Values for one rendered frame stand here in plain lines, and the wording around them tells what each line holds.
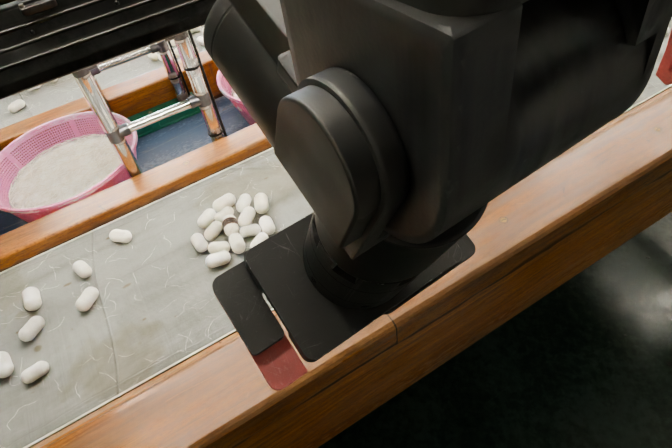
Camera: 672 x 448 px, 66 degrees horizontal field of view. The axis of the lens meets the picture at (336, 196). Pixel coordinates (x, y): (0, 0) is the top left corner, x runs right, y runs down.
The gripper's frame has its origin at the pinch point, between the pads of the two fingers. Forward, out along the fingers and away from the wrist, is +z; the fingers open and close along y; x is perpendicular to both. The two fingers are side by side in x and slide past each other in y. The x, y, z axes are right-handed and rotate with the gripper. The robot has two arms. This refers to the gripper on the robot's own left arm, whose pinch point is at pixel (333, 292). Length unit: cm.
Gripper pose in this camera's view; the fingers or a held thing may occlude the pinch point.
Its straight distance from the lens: 36.0
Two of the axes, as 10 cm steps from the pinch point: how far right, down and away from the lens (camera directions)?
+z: -1.4, 3.9, 9.1
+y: -8.2, 4.7, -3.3
